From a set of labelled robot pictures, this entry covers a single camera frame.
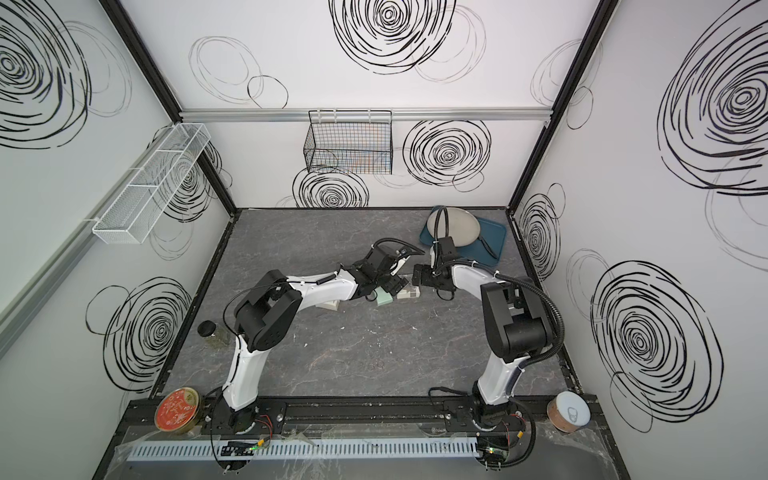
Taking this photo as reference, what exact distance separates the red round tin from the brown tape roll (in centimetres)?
89

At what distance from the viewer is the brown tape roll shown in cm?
70

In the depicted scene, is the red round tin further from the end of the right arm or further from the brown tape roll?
the brown tape roll

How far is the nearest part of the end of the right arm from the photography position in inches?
28.2

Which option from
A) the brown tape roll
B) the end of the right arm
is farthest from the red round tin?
the brown tape roll

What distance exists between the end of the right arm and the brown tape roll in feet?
1.30

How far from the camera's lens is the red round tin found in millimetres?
709

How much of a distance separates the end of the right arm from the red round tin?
0.65 m
